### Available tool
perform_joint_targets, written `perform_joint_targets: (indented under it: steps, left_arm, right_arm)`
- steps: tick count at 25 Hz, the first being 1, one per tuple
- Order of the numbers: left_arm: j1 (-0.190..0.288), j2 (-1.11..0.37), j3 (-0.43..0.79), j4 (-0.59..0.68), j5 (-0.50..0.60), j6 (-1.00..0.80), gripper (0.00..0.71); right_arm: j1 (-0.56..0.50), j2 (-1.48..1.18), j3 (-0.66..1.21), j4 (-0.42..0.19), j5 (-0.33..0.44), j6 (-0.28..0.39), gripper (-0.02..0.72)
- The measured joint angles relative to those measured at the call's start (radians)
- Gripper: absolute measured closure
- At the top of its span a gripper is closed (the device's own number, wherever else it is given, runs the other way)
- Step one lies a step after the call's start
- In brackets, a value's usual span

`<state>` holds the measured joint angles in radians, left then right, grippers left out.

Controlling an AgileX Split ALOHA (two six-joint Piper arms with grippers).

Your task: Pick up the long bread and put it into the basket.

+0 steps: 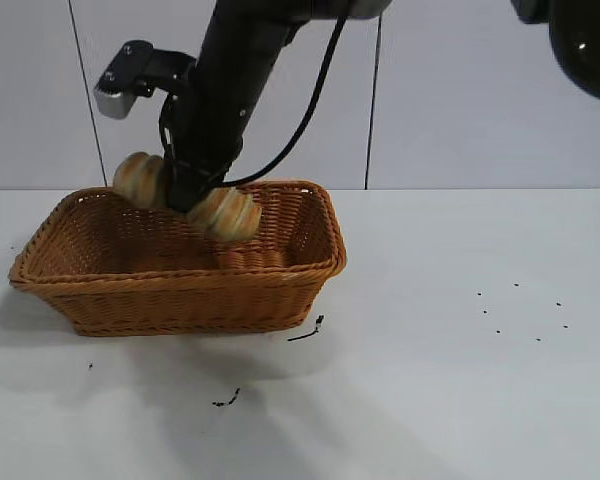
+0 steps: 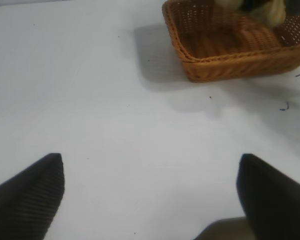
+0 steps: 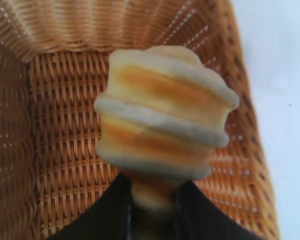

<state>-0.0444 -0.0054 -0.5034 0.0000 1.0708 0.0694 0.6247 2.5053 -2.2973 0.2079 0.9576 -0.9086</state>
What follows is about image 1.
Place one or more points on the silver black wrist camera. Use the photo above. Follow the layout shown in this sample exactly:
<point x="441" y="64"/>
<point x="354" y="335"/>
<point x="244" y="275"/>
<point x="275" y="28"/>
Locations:
<point x="120" y="82"/>

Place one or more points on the brown woven wicker basket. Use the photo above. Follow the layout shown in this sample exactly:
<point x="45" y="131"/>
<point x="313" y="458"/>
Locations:
<point x="180" y="300"/>

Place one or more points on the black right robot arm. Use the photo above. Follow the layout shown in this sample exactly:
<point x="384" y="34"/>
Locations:
<point x="252" y="22"/>

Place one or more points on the long striped bread loaf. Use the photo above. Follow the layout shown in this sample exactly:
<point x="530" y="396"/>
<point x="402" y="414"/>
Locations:
<point x="230" y="217"/>

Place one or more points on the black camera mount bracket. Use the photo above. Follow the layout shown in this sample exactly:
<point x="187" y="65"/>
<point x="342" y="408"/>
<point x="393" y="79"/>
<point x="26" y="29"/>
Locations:
<point x="172" y="67"/>

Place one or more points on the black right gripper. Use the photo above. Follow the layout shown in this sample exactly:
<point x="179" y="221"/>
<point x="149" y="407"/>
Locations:
<point x="215" y="115"/>

